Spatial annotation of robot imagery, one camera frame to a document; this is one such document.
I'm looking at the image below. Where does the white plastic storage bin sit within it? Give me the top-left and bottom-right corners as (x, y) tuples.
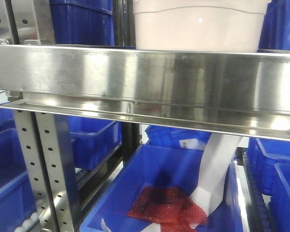
(133, 0), (270, 52)

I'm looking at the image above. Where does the blue bin behind centre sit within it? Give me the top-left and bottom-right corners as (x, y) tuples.
(145, 125), (212, 150)

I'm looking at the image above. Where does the blue bin lower middle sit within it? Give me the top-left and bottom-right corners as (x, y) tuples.
(68, 116), (122, 171)

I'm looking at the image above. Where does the blue bin with red bags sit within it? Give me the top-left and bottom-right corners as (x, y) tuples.
(79, 144), (245, 232)

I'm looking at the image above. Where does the blue bin upper left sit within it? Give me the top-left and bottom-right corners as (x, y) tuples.
(50, 0), (115, 45)

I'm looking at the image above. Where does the blue bin lower right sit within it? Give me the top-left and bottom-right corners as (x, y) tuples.
(247, 137), (290, 232)

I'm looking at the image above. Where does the blue bin lower left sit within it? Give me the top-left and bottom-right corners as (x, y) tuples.
(0, 108), (36, 232)

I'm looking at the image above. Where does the blue bin upper right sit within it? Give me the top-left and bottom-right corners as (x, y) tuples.
(259, 0), (290, 51)

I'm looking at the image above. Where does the white paper strip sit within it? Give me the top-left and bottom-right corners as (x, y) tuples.
(101, 133), (242, 232)

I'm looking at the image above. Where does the red bubble wrap bag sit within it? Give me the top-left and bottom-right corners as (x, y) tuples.
(127, 187), (207, 232)

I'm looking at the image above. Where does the perforated steel shelf post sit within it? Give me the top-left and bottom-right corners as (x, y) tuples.
(13, 110), (81, 232)

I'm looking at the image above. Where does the stainless steel shelf rail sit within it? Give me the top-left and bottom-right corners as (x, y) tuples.
(0, 45), (290, 141)

